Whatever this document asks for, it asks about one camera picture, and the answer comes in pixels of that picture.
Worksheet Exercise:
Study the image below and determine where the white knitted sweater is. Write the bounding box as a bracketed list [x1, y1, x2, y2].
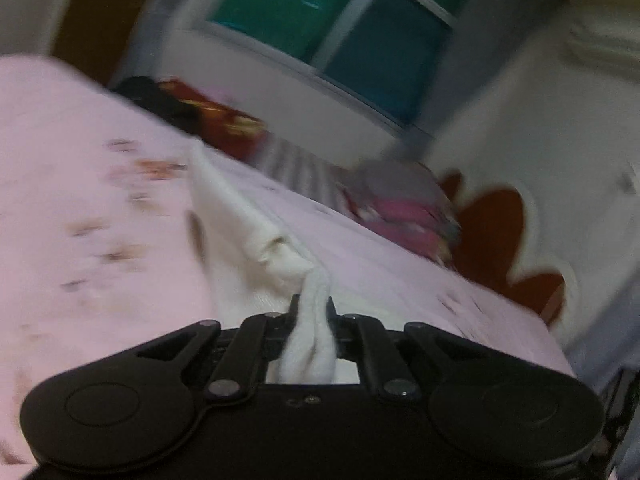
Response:
[186, 140, 358, 385]

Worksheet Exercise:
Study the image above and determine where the stack of folded clothes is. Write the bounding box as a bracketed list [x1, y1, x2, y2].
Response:
[336, 160, 460, 266]

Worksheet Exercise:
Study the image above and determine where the grey striped mattress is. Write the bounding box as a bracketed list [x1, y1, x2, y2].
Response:
[246, 133, 350, 217]

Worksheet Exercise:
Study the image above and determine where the red white headboard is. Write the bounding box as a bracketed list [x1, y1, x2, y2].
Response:
[438, 170, 567, 326]

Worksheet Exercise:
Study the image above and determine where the pink floral bed sheet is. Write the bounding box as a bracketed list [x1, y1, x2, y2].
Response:
[1, 54, 570, 479]

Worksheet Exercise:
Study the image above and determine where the red orange patterned cloth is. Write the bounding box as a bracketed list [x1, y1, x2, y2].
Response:
[160, 78, 266, 162]

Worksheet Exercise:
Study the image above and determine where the black garment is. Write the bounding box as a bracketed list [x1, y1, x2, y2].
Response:
[112, 76, 201, 134]

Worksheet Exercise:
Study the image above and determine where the window with green glass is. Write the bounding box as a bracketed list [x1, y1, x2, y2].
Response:
[190, 0, 469, 127]

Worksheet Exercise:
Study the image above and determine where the right grey curtain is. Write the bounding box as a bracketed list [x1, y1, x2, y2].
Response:
[384, 0, 507, 166]

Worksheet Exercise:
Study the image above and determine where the brown wooden door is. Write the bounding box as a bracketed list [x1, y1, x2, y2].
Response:
[52, 0, 146, 84]

